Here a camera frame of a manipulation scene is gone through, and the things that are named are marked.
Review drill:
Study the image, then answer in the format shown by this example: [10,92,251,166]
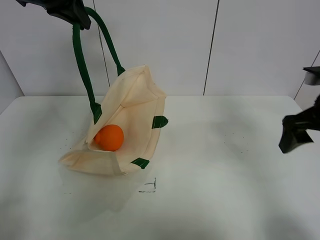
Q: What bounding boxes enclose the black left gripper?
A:
[16,0,91,30]

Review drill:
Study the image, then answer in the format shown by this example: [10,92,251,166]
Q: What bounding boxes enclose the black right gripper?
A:
[278,66,320,154]

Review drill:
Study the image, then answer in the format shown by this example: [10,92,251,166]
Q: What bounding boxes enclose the white linen bag green handles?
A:
[59,7,169,176]

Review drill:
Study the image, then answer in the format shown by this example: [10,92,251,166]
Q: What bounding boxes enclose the orange with stem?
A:
[94,124,124,152]

